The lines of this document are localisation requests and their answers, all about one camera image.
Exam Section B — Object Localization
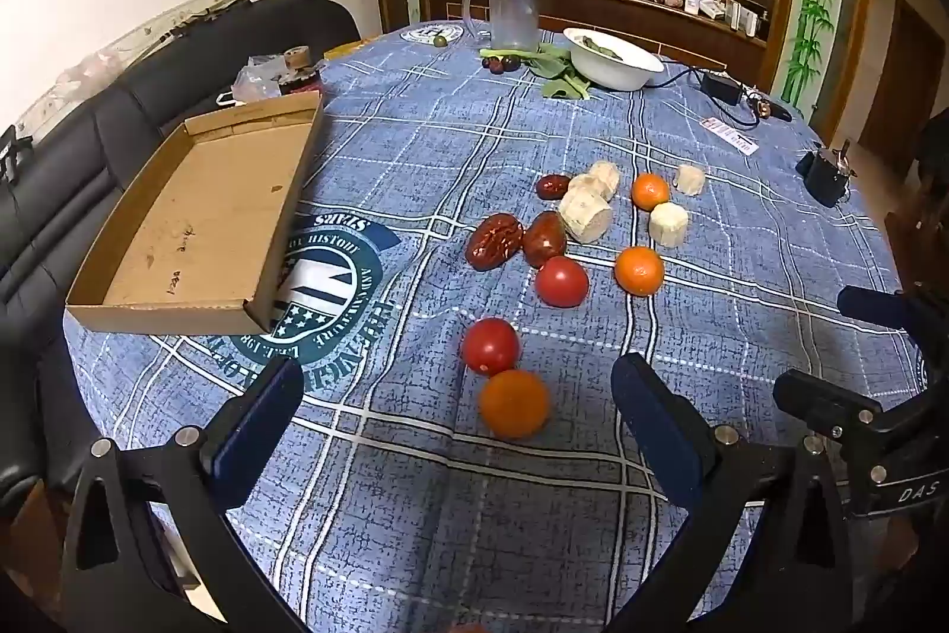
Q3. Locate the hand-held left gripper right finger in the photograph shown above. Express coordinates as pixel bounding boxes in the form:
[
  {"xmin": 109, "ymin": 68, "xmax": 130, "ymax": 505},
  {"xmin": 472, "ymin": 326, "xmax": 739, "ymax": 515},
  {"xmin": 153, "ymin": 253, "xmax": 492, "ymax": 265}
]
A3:
[{"xmin": 604, "ymin": 352, "xmax": 857, "ymax": 633}]

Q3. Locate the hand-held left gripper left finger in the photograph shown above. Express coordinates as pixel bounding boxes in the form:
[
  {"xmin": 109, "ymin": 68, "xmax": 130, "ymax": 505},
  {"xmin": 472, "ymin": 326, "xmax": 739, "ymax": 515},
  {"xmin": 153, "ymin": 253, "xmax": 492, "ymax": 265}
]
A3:
[{"xmin": 60, "ymin": 355, "xmax": 313, "ymax": 633}]

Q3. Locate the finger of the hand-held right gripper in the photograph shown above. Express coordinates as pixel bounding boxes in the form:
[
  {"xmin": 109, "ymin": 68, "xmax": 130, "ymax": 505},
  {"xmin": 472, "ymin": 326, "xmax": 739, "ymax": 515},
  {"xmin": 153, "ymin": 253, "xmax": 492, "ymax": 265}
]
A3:
[
  {"xmin": 773, "ymin": 370, "xmax": 885, "ymax": 450},
  {"xmin": 837, "ymin": 286, "xmax": 929, "ymax": 339}
]

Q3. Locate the orange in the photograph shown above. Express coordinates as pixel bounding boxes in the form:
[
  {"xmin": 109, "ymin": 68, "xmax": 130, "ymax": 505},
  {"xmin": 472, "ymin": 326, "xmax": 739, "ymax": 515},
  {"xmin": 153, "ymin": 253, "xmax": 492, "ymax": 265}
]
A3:
[
  {"xmin": 614, "ymin": 246, "xmax": 665, "ymax": 297},
  {"xmin": 478, "ymin": 370, "xmax": 552, "ymax": 441},
  {"xmin": 630, "ymin": 172, "xmax": 671, "ymax": 213}
]

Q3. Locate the red tomato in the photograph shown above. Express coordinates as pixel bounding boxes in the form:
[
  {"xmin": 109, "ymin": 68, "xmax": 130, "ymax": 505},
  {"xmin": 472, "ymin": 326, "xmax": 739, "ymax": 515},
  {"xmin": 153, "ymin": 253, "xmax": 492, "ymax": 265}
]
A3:
[
  {"xmin": 460, "ymin": 317, "xmax": 522, "ymax": 377},
  {"xmin": 535, "ymin": 255, "xmax": 590, "ymax": 309}
]

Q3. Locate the shallow cardboard box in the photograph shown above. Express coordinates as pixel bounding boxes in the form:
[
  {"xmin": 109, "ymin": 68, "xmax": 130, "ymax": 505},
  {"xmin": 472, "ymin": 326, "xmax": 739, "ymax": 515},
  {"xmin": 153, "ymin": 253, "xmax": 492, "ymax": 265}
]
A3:
[{"xmin": 65, "ymin": 90, "xmax": 325, "ymax": 335}]

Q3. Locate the small black box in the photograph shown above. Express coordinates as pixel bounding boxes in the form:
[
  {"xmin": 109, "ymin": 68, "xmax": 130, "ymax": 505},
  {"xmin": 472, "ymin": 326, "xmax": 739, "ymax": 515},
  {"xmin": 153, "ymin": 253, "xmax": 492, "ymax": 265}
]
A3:
[{"xmin": 797, "ymin": 139, "xmax": 855, "ymax": 205}]

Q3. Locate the blue plaid tablecloth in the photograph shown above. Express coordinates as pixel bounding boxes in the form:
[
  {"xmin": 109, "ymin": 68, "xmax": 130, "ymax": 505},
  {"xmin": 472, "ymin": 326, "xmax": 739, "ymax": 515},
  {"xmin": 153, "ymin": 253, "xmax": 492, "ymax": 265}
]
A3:
[{"xmin": 63, "ymin": 19, "xmax": 928, "ymax": 633}]

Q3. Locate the brown and black tool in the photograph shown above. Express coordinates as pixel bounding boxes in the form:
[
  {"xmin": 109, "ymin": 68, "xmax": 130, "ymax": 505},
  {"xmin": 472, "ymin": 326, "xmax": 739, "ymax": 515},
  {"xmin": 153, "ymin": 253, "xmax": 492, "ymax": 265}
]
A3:
[{"xmin": 741, "ymin": 91, "xmax": 793, "ymax": 122}]

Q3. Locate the white label strip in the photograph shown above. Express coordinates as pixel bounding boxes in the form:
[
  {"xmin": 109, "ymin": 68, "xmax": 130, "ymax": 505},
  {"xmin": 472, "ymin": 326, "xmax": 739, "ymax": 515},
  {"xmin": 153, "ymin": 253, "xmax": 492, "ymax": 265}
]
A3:
[{"xmin": 700, "ymin": 116, "xmax": 757, "ymax": 154}]

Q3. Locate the brown wooden door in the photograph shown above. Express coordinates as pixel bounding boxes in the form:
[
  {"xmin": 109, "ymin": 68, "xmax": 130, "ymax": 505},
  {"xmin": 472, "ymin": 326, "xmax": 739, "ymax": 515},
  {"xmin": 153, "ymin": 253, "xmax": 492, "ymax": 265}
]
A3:
[{"xmin": 860, "ymin": 0, "xmax": 946, "ymax": 160}]

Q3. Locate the black power adapter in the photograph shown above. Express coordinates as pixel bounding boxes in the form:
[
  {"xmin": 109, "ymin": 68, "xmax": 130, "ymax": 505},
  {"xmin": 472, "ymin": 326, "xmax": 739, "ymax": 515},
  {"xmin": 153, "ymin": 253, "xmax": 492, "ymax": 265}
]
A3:
[{"xmin": 700, "ymin": 71, "xmax": 744, "ymax": 104}]

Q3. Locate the black leather sofa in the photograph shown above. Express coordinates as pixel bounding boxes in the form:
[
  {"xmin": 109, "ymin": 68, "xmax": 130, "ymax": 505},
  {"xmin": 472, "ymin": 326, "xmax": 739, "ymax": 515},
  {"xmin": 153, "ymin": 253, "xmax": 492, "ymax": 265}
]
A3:
[{"xmin": 0, "ymin": 0, "xmax": 362, "ymax": 516}]

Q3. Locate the white bowl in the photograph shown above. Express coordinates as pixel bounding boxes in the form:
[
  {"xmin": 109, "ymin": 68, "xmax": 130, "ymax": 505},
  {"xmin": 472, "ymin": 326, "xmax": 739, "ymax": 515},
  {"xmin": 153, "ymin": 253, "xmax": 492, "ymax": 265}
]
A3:
[{"xmin": 563, "ymin": 26, "xmax": 666, "ymax": 91}]

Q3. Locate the clear plastic bag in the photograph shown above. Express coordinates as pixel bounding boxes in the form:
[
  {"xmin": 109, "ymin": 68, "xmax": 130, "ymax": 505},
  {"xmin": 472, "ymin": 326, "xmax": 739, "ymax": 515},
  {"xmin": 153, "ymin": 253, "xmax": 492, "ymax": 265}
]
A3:
[{"xmin": 233, "ymin": 55, "xmax": 286, "ymax": 101}]

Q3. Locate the dark jar with cork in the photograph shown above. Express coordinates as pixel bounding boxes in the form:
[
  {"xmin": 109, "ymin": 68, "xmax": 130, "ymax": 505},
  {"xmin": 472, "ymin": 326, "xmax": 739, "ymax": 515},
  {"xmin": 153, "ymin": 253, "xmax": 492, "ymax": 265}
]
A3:
[{"xmin": 280, "ymin": 46, "xmax": 323, "ymax": 97}]

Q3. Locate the black clip holder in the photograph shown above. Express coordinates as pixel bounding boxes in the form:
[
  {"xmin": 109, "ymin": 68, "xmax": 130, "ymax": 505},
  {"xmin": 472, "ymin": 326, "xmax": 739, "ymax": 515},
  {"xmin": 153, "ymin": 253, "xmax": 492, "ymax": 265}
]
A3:
[{"xmin": 0, "ymin": 125, "xmax": 34, "ymax": 182}]

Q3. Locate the green leafy vegetable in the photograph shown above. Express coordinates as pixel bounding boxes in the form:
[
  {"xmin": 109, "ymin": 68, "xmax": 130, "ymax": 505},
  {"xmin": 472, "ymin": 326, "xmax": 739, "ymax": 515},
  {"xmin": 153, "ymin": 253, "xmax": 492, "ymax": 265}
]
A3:
[{"xmin": 480, "ymin": 43, "xmax": 592, "ymax": 101}]

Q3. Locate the clear glass pitcher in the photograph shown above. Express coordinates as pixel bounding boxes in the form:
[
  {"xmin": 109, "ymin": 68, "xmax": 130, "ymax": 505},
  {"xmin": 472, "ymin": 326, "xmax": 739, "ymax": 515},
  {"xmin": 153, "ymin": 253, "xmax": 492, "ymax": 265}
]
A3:
[{"xmin": 461, "ymin": 0, "xmax": 540, "ymax": 50}]

